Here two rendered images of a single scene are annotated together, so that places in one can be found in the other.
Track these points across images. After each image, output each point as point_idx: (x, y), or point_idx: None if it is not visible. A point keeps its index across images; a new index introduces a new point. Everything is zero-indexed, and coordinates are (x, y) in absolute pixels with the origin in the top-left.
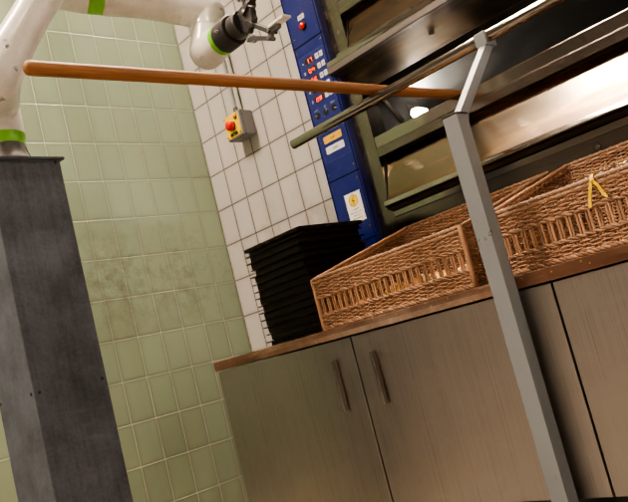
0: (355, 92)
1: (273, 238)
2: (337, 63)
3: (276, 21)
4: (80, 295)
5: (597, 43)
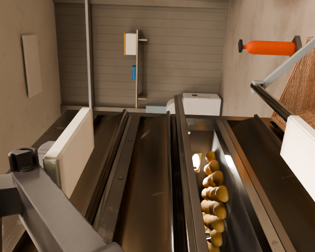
0: None
1: None
2: None
3: None
4: None
5: (280, 234)
